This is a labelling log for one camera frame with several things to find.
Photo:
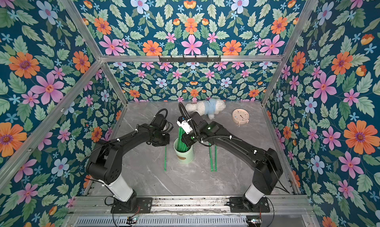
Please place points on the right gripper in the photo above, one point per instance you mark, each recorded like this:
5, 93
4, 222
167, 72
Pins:
190, 138

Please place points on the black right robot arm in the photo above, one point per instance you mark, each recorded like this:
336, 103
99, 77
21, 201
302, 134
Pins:
265, 164

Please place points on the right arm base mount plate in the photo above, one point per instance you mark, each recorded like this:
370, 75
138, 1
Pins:
237, 204

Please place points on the black wall hook rack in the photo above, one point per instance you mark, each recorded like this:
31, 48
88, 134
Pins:
185, 59

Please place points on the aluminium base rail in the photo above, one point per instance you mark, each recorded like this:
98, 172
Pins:
214, 204

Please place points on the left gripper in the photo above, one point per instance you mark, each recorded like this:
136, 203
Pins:
167, 142

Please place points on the green straw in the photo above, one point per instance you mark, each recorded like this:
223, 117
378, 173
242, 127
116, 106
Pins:
211, 158
215, 159
165, 159

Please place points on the bundle of green wrapped straws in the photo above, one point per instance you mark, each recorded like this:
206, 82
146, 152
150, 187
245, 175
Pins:
182, 147

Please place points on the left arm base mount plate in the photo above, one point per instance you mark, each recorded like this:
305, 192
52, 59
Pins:
142, 204

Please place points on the white plush teddy bear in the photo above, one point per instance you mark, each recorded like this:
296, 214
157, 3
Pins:
209, 107

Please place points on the white vented cable duct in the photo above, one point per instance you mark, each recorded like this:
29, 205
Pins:
163, 221

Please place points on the light green storage cup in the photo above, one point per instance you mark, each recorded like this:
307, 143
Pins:
184, 157

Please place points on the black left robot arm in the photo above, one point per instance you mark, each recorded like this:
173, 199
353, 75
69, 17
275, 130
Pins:
105, 162

